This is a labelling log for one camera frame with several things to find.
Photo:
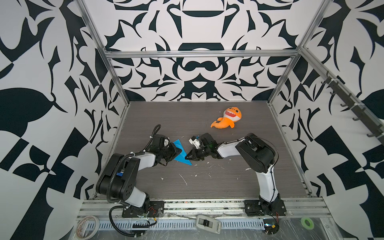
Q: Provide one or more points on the blue square paper sheet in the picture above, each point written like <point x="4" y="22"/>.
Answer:
<point x="182" y="156"/>

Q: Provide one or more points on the white slotted cable duct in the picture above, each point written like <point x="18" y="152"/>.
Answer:
<point x="183" y="224"/>

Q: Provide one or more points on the orange shark plush toy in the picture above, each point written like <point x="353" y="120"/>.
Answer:
<point x="230" y="117"/>

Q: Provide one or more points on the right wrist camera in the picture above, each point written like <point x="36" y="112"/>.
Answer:
<point x="194" y="140"/>

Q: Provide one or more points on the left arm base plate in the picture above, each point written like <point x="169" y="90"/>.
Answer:
<point x="149" y="209"/>

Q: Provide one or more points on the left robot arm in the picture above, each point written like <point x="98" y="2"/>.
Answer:
<point x="118" y="180"/>

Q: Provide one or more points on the small black electronics board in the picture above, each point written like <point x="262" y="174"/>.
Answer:
<point x="271" y="227"/>

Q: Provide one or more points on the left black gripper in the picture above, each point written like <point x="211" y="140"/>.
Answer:
<point x="174" y="151"/>

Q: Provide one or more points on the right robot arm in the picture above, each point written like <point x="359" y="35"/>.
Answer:
<point x="257" y="153"/>

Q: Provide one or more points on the grey switch box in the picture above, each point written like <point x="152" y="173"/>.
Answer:
<point x="208" y="224"/>

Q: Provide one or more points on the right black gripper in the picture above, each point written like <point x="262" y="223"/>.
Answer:
<point x="194" y="152"/>

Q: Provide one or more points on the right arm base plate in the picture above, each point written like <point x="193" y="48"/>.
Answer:
<point x="262" y="207"/>

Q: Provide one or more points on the green tape roll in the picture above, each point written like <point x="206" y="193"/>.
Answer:
<point x="307" y="223"/>

